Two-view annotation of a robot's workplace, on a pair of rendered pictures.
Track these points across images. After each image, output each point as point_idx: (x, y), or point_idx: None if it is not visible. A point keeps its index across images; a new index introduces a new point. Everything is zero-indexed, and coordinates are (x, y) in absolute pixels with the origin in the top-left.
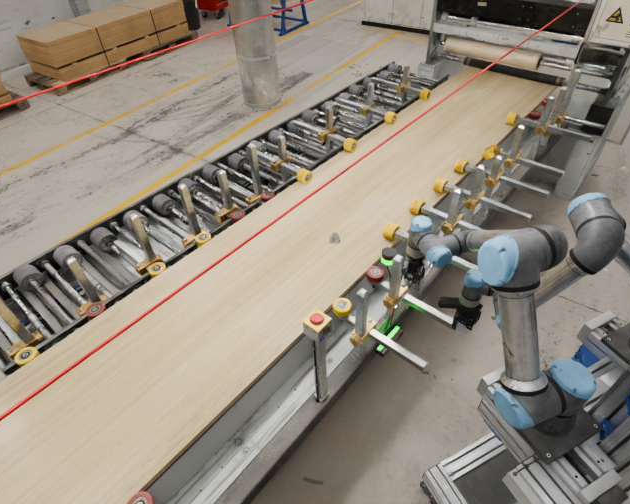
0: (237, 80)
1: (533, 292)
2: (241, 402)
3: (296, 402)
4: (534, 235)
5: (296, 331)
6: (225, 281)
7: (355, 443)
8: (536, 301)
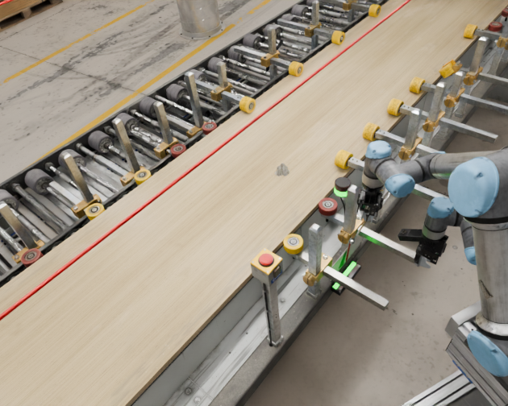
0: (175, 9)
1: None
2: (189, 350)
3: (248, 346)
4: None
5: (245, 271)
6: (167, 221)
7: (313, 384)
8: None
